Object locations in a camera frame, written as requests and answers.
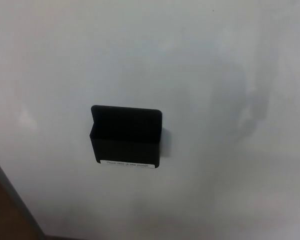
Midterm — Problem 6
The black magnetic marker holder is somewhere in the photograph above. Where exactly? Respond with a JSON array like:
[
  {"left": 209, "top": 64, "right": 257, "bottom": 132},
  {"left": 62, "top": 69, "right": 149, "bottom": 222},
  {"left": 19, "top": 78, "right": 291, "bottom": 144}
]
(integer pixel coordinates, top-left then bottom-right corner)
[{"left": 87, "top": 104, "right": 164, "bottom": 170}]

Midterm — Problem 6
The white whiteboard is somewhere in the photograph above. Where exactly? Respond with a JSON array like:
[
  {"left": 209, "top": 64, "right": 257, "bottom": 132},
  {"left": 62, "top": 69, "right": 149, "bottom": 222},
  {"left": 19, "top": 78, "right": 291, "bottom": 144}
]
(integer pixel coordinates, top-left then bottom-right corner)
[{"left": 0, "top": 0, "right": 300, "bottom": 240}]

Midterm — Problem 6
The brown wooden panel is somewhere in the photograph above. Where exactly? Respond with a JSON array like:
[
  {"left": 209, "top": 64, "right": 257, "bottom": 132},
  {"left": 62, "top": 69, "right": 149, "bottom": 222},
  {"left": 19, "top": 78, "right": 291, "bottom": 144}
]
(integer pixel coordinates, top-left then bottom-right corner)
[{"left": 0, "top": 165, "right": 33, "bottom": 240}]

